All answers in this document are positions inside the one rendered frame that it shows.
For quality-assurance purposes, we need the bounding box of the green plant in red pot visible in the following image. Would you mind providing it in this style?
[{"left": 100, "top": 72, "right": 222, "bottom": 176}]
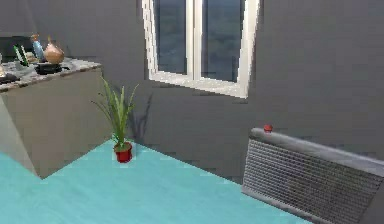
[{"left": 91, "top": 76, "right": 140, "bottom": 164}]

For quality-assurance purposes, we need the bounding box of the black flat object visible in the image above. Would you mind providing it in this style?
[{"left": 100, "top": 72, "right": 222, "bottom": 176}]
[{"left": 0, "top": 73, "right": 21, "bottom": 85}]

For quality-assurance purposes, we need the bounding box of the green and white box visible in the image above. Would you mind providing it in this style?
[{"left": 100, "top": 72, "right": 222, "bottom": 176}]
[{"left": 13, "top": 44, "right": 30, "bottom": 68}]

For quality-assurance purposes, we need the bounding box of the black round pan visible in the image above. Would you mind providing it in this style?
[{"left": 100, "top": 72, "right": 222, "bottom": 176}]
[{"left": 34, "top": 62, "right": 71, "bottom": 76}]

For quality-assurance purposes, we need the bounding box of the beige counter with granite top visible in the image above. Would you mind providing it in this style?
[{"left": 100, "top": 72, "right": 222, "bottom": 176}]
[{"left": 0, "top": 57, "right": 113, "bottom": 180}]

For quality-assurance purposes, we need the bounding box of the blue bottle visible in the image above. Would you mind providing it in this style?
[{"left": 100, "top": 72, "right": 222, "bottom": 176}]
[{"left": 30, "top": 33, "right": 46, "bottom": 63}]

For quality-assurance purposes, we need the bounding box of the white framed window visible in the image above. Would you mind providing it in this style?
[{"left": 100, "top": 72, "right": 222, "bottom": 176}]
[{"left": 141, "top": 0, "right": 261, "bottom": 100}]

